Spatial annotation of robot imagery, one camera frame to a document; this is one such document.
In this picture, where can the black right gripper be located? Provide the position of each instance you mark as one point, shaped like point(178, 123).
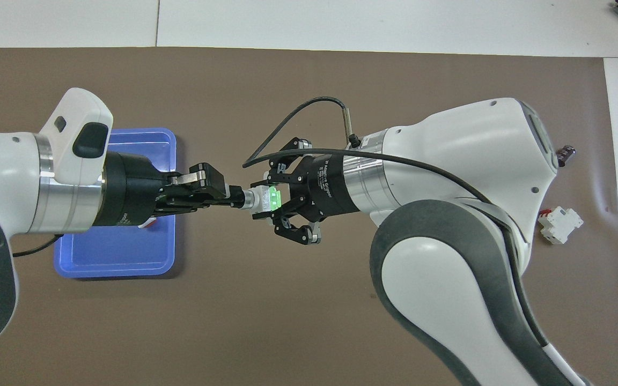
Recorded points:
point(319, 185)

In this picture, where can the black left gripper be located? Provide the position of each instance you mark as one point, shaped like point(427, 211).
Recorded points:
point(129, 190)

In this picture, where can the white green selector switch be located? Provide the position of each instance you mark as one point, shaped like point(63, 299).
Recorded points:
point(263, 201)

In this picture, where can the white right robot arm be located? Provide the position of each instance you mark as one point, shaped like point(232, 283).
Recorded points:
point(448, 150)

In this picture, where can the blue plastic tray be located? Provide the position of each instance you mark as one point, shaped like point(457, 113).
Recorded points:
point(116, 252)

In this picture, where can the brown table mat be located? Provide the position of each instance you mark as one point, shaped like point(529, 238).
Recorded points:
point(266, 321)

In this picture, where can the white circuit breaker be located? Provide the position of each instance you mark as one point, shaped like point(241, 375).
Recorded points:
point(561, 225)

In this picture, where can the small black component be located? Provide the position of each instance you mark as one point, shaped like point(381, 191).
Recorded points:
point(567, 155)

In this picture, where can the white red selector switch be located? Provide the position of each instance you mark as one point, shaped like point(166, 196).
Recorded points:
point(148, 224)

